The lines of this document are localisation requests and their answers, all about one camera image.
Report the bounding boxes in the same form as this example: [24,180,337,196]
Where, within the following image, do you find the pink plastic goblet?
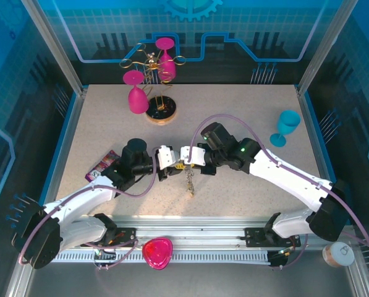
[155,37,176,82]
[123,70,150,115]

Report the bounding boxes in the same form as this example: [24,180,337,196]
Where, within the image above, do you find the pink heart-shaped container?
[142,237,174,270]

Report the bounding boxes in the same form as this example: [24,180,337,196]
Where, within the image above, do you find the white slotted cable duct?
[48,250,273,264]

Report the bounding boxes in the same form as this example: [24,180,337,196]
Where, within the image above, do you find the blue plastic goblet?
[269,110,302,147]

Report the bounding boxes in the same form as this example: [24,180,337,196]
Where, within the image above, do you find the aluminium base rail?
[48,215,358,264]

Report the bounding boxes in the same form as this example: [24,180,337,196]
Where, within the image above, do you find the aluminium frame post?
[297,0,358,95]
[20,0,89,97]

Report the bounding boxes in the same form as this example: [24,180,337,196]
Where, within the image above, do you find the purple snack packet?
[85,150,121,183]

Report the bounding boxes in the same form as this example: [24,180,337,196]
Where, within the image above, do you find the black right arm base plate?
[244,227,301,248]

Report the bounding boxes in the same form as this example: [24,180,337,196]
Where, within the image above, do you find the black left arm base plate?
[108,227,138,248]

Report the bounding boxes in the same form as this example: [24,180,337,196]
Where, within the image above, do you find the aluminium side rail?
[37,88,88,214]
[297,86,355,228]

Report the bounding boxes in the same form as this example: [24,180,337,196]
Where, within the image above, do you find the metal key holder with rings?
[182,165,197,197]

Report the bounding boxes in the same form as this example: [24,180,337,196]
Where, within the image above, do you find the gold wire glass rack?
[119,42,187,126]

